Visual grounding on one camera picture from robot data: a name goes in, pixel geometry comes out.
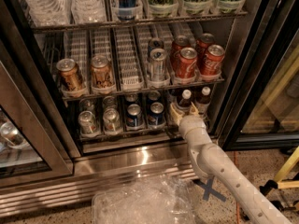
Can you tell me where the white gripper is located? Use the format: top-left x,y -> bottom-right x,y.
170,103 -> 214,150

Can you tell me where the brown bottle white cap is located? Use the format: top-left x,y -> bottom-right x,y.
175,90 -> 192,113
195,87 -> 211,118

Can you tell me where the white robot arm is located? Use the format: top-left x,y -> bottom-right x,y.
170,103 -> 292,224

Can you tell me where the right glass fridge door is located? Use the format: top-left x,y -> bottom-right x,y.
219,0 -> 299,150

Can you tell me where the glass fridge door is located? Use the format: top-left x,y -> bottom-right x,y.
0,39 -> 75,189
219,0 -> 299,150

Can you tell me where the steel fridge cabinet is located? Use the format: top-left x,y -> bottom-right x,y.
0,0 -> 298,216

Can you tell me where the clear water bottle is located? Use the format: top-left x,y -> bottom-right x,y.
25,0 -> 67,26
71,0 -> 107,24

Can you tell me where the left glass fridge door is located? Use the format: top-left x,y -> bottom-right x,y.
0,39 -> 75,189

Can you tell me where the clear water bottle far left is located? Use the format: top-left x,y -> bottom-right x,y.
25,0 -> 67,26

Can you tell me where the front blue Pepsi can right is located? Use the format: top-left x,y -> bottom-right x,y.
148,102 -> 164,126

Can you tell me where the blue pepsi can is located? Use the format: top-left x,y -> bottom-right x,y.
148,102 -> 164,126
124,93 -> 139,105
147,91 -> 161,105
126,104 -> 143,127

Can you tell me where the rear blue Pepsi can right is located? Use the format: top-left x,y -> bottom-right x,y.
147,91 -> 161,105

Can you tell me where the front red Coca-Cola can left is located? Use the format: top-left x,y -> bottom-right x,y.
175,47 -> 197,78

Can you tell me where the red coca-cola can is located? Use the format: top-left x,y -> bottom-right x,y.
175,47 -> 197,78
170,35 -> 191,70
195,33 -> 215,66
200,44 -> 225,76

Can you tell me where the front blue Pepsi can left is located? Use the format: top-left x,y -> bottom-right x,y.
126,104 -> 143,127

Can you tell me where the front red Coca-Cola can right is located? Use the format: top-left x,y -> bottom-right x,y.
200,44 -> 225,76

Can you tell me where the rear blue Pepsi can left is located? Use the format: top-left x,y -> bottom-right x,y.
124,93 -> 139,105

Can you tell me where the front silver blue can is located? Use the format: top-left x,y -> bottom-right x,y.
148,49 -> 167,81

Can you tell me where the silver blue can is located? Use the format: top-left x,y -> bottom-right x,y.
148,49 -> 167,81
148,37 -> 164,55

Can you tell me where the rear red Coca-Cola can left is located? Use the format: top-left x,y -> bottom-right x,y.
170,35 -> 191,70

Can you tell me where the rear red Coca-Cola can right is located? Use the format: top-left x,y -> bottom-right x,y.
195,33 -> 215,66

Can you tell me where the rear silver blue can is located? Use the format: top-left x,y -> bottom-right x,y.
148,37 -> 164,55

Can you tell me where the blue tape cross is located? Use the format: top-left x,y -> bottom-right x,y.
193,178 -> 226,203

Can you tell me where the clear plastic bin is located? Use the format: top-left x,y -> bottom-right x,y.
92,175 -> 195,224

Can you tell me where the gold can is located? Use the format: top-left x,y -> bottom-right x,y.
91,55 -> 114,89
56,59 -> 84,91

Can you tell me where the front silver can far left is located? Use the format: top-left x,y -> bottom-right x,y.
78,111 -> 99,135

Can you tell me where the rear silver can far left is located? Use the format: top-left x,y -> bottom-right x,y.
79,99 -> 95,113

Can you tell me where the gold can far left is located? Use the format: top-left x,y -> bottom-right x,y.
56,59 -> 84,91

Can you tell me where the blue red energy drink can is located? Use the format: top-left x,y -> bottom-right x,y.
117,0 -> 135,21

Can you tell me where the can behind left door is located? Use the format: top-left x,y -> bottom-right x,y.
0,121 -> 29,149

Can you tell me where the orange cable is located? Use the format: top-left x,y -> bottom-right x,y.
233,150 -> 241,224

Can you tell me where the yellow wheeled cart frame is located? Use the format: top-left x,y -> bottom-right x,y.
259,147 -> 299,196

